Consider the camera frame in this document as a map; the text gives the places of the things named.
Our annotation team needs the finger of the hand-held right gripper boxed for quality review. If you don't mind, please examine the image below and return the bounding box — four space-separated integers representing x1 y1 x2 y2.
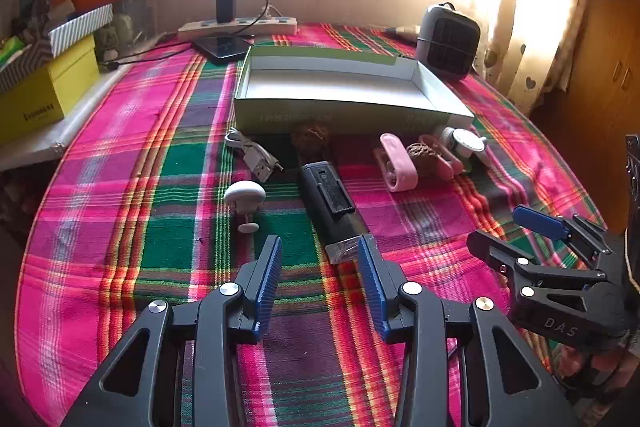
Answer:
512 205 616 268
466 229 608 351

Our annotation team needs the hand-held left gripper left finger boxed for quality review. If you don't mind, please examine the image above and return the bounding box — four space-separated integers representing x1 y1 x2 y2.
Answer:
60 234 284 427

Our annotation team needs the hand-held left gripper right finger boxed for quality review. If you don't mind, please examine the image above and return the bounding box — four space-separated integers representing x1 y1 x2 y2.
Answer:
356 234 583 427

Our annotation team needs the white panda suction hook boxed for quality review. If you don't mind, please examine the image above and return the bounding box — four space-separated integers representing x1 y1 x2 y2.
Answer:
223 181 267 234

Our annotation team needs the black flashlight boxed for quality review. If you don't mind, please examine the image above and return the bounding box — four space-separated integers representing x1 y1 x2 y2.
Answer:
298 160 373 264

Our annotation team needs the white USB cable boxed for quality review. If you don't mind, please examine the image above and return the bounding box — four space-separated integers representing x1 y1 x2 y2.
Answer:
225 128 285 182

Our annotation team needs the brown walnut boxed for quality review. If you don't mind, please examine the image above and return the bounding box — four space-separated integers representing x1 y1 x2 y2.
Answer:
406 143 441 178
291 121 333 154

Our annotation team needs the pink cable winder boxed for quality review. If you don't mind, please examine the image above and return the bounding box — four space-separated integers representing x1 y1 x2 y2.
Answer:
373 133 419 192

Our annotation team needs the small clear jar white lid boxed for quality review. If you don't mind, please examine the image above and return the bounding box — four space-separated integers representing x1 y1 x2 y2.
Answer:
434 126 457 152

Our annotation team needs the green and white cardboard box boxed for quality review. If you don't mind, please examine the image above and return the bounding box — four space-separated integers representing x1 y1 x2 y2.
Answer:
233 45 475 135

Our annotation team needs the person's right hand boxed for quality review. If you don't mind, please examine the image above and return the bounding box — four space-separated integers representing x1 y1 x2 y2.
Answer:
559 348 640 408

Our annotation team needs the small pink plastic clip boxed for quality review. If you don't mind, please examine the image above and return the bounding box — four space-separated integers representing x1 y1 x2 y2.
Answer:
419 134 463 180

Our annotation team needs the plaid tablecloth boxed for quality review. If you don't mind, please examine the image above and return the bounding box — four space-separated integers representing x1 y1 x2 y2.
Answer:
15 23 608 427

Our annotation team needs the heart print curtain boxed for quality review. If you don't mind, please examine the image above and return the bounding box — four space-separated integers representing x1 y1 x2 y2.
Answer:
480 0 591 118

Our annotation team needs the grey fan heater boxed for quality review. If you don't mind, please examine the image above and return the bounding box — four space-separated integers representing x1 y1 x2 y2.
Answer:
417 3 482 82

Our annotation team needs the beige handheld device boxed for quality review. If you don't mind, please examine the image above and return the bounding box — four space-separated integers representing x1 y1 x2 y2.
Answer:
385 26 421 42

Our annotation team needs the black smartphone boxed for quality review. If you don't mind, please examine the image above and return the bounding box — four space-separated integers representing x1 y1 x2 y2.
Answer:
192 34 256 65

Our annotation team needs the white side table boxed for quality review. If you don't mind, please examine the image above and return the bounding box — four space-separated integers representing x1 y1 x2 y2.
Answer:
0 67 126 170

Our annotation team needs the beige power strip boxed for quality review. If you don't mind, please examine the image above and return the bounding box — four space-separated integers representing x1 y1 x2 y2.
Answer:
177 18 298 41

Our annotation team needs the yellow box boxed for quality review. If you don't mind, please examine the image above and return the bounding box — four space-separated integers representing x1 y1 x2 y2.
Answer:
0 34 101 145

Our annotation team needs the grey striped box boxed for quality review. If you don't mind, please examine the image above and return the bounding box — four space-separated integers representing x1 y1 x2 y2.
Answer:
0 3 115 94

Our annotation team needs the green tissue pack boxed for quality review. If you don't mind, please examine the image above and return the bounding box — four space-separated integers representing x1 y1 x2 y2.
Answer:
0 34 28 68

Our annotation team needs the white plug with cord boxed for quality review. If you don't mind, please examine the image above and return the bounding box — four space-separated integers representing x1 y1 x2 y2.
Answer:
260 5 288 25

